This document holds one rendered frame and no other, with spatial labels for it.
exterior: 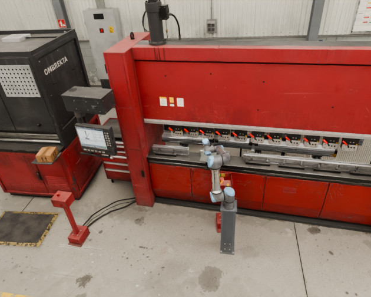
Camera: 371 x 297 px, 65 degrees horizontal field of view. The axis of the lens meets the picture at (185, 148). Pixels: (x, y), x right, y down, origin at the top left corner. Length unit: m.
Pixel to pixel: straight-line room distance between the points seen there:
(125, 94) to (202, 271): 2.26
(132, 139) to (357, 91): 2.55
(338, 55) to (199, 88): 1.41
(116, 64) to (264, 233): 2.79
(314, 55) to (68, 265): 3.67
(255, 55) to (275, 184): 1.63
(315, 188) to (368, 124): 0.96
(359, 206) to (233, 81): 2.19
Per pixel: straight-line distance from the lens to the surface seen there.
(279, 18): 7.55
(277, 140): 3.56
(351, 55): 3.20
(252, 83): 3.23
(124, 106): 3.51
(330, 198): 4.02
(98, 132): 3.35
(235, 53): 3.12
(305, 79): 3.23
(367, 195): 4.05
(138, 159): 3.87
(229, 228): 3.50
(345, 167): 3.88
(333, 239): 4.29
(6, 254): 4.68
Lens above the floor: 3.17
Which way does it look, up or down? 35 degrees down
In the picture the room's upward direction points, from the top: 4 degrees counter-clockwise
